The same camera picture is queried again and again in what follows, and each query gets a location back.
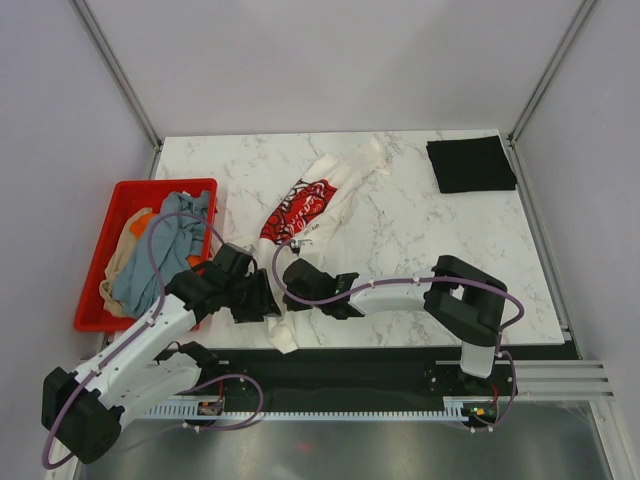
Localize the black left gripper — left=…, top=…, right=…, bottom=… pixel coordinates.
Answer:
left=224, top=268, right=281, bottom=324

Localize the white t-shirt red print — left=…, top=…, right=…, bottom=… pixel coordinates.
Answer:
left=230, top=138, right=391, bottom=354

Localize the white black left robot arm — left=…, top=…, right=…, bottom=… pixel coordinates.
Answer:
left=41, top=243, right=280, bottom=470

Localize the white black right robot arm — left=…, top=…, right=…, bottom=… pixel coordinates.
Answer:
left=282, top=255, right=508, bottom=394

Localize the light blue t-shirt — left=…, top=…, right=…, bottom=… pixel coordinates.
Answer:
left=113, top=191, right=210, bottom=319

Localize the orange garment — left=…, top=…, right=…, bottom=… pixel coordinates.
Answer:
left=129, top=212, right=155, bottom=239

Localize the beige t-shirt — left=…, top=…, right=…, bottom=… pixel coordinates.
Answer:
left=99, top=207, right=153, bottom=318

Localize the red plastic bin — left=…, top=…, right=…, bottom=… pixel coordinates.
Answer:
left=74, top=178, right=217, bottom=333

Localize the folded black t-shirt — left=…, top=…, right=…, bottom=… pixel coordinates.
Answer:
left=426, top=136, right=517, bottom=194

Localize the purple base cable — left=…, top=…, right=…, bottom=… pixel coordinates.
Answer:
left=180, top=369, right=265, bottom=434

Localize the white slotted cable duct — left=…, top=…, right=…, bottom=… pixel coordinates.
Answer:
left=140, top=397, right=469, bottom=422

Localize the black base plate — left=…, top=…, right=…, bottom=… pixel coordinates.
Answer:
left=160, top=343, right=556, bottom=414

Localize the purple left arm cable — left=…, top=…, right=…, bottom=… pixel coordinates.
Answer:
left=41, top=211, right=226, bottom=471

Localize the right aluminium frame post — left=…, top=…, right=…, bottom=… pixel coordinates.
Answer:
left=505, top=0, right=600, bottom=147

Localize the aluminium frame post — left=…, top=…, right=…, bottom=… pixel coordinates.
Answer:
left=505, top=0, right=600, bottom=147
left=69, top=0, right=163, bottom=152

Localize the left aluminium frame post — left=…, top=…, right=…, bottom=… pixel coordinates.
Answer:
left=69, top=0, right=163, bottom=152

